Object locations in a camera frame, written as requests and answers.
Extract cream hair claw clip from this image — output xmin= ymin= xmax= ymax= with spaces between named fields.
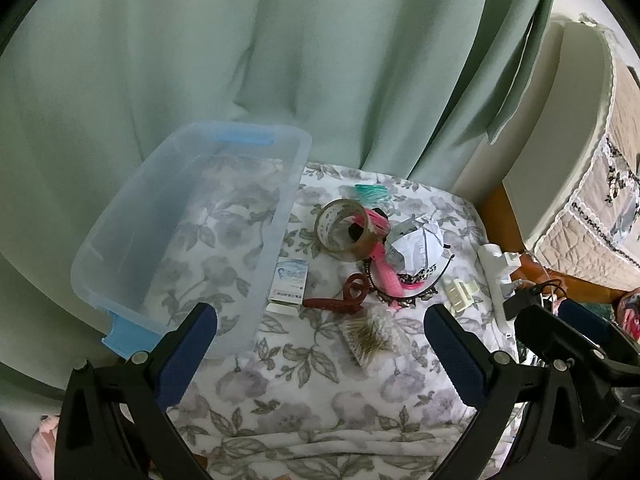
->
xmin=445 ymin=278 xmax=480 ymax=314

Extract black lace headband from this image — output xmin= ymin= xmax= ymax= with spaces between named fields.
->
xmin=362 ymin=249 xmax=454 ymax=310

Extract white paper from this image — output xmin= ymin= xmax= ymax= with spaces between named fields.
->
xmin=384 ymin=214 xmax=445 ymax=275

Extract dark red hair claw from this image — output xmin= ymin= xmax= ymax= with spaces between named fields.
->
xmin=303 ymin=273 xmax=370 ymax=314

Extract pink hair roller clip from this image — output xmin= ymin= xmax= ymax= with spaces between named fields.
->
xmin=349 ymin=214 xmax=397 ymax=289

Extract black power adapter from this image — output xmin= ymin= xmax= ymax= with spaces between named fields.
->
xmin=503 ymin=287 xmax=552 ymax=321

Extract white power strip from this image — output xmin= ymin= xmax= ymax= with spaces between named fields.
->
xmin=477 ymin=244 xmax=521 ymax=324

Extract floral white blanket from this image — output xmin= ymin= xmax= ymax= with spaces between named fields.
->
xmin=168 ymin=163 xmax=515 ymax=479

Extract quilted beige cover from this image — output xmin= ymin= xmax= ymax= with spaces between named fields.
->
xmin=533 ymin=23 xmax=639 ymax=290

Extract pink bangle stack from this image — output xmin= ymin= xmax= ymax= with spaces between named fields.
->
xmin=366 ymin=209 xmax=390 ymax=237

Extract small blue white box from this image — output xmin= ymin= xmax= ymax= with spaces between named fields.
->
xmin=267 ymin=258 xmax=308 ymax=316

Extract clear plastic storage bin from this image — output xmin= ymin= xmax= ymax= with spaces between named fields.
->
xmin=70 ymin=122 xmax=311 ymax=358

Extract clear tape roll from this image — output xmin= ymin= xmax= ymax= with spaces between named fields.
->
xmin=314 ymin=198 xmax=381 ymax=262

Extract teal bangle stack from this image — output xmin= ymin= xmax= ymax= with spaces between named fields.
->
xmin=355 ymin=183 xmax=390 ymax=208

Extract white bed headboard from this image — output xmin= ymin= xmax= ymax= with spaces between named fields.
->
xmin=454 ymin=22 xmax=615 ymax=252

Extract green curtain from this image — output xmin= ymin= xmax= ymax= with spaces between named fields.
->
xmin=0 ymin=0 xmax=564 ymax=411

